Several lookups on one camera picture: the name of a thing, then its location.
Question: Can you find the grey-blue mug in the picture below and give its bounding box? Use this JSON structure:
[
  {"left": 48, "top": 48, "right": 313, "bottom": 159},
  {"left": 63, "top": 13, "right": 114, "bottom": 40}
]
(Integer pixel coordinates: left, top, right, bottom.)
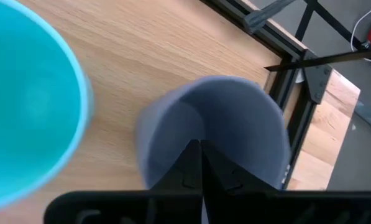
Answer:
[{"left": 135, "top": 75, "right": 291, "bottom": 191}]

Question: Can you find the white cable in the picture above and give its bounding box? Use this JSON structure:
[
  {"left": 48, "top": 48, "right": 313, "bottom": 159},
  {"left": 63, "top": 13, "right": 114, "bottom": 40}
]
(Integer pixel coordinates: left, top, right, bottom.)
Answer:
[{"left": 350, "top": 0, "right": 371, "bottom": 65}]

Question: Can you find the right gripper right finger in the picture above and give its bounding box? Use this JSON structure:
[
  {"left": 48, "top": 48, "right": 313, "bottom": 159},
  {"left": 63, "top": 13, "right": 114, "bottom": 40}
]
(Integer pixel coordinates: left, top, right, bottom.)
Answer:
[{"left": 200, "top": 139, "right": 278, "bottom": 192}]

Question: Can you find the grey clamp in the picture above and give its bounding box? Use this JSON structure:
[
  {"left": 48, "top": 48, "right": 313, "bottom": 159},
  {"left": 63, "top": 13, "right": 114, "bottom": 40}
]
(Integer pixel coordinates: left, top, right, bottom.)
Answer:
[{"left": 242, "top": 0, "right": 298, "bottom": 34}]

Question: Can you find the grey metal foot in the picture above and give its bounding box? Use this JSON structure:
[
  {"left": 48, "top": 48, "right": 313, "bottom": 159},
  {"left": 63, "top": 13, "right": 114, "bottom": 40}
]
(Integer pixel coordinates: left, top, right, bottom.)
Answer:
[{"left": 354, "top": 101, "right": 371, "bottom": 133}]

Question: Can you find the black metal table frame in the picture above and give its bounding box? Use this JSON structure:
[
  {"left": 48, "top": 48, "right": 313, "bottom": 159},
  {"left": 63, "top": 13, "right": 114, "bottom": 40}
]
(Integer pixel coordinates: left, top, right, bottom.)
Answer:
[{"left": 200, "top": 0, "right": 371, "bottom": 190}]

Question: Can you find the thin black rod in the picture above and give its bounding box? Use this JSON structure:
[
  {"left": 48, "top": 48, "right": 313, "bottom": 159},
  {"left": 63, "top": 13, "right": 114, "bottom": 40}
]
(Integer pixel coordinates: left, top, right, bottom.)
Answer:
[{"left": 263, "top": 46, "right": 371, "bottom": 72}]

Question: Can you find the teal mug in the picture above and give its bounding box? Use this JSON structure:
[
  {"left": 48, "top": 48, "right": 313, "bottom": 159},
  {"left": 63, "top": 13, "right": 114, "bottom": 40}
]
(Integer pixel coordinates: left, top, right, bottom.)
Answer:
[{"left": 0, "top": 0, "right": 94, "bottom": 215}]

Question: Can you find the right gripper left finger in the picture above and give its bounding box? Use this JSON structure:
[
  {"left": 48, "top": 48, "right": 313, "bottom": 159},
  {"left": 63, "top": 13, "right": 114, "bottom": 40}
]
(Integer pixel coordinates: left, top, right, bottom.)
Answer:
[{"left": 150, "top": 139, "right": 204, "bottom": 192}]

